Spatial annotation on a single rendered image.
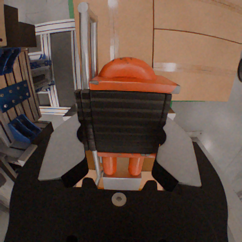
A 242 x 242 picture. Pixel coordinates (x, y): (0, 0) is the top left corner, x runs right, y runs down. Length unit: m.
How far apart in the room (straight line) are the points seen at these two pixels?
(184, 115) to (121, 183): 1.42
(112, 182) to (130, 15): 0.67
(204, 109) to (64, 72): 1.65
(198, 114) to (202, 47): 1.03
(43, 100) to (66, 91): 0.29
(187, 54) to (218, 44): 0.22
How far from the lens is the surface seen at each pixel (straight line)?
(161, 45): 0.68
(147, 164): 0.46
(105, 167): 0.18
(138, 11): 0.69
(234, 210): 1.38
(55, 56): 1.14
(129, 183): 0.20
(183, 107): 1.49
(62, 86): 1.15
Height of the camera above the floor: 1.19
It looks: 59 degrees down
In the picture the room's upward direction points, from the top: 178 degrees counter-clockwise
